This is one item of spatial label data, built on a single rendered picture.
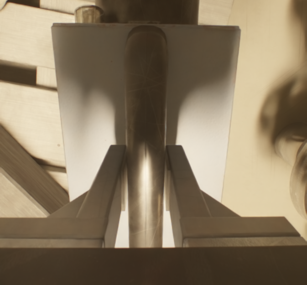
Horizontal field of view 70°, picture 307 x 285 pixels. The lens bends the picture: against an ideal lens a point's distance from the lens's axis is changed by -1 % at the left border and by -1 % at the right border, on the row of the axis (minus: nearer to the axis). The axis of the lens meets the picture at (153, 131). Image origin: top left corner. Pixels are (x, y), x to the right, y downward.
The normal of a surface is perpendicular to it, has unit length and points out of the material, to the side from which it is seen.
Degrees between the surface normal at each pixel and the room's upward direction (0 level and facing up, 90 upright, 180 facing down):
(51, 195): 90
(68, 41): 0
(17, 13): 0
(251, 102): 0
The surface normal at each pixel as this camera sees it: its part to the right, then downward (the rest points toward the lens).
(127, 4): -0.27, 0.28
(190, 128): 0.02, 0.29
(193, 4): 0.79, 0.18
